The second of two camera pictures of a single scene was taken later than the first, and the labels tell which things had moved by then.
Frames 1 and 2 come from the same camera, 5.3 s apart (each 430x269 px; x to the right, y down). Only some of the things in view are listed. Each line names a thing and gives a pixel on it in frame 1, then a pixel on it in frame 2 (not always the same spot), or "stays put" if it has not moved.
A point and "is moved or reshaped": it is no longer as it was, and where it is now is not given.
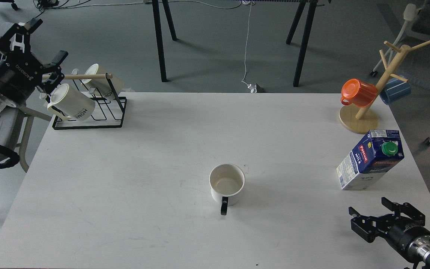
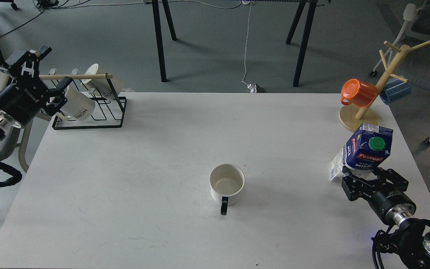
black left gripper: x=17 y=73 to x=19 y=101
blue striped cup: x=394 y=89 stays put
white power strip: x=253 y=88 stays put
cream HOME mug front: x=65 y=103 stays put
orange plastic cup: x=355 y=91 stays put
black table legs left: x=159 y=34 stays put
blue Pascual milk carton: x=379 y=151 is moved or reshaped
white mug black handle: x=226 y=181 stays put
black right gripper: x=416 y=242 to x=392 y=205
